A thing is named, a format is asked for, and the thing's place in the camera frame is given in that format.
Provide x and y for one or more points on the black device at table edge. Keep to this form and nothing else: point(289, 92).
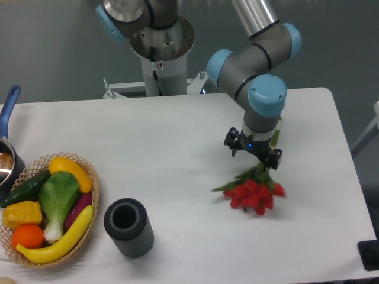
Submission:
point(368, 251)

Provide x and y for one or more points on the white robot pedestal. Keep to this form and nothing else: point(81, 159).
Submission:
point(163, 55)

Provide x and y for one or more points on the orange fruit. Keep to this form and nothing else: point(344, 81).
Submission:
point(29, 236)

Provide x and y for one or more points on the blue handled saucepan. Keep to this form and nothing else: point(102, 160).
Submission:
point(11, 163)

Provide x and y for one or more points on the yellow bell pepper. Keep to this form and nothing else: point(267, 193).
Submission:
point(22, 213)

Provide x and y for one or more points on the white frame at right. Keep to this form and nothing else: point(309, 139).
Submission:
point(369, 132)

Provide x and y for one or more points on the red tulip bouquet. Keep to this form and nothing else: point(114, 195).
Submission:
point(254, 189)

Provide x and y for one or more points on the dark grey ribbed vase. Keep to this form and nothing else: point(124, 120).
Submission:
point(127, 223)

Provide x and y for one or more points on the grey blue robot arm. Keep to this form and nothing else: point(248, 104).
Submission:
point(244, 76)

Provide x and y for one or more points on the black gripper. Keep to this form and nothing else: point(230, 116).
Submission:
point(255, 143)

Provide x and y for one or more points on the beige round object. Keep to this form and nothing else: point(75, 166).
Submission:
point(7, 280)

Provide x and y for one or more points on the green cucumber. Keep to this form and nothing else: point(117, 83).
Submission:
point(28, 190)

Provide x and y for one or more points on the woven wicker basket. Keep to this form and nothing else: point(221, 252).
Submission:
point(8, 253)

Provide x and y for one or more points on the yellow banana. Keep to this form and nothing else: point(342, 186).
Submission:
point(62, 246)

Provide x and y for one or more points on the purple eggplant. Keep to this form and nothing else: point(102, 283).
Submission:
point(81, 203)

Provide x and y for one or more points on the yellow squash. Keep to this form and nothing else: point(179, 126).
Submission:
point(64, 164)

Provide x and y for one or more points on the green bok choy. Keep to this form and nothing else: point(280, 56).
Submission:
point(56, 197)

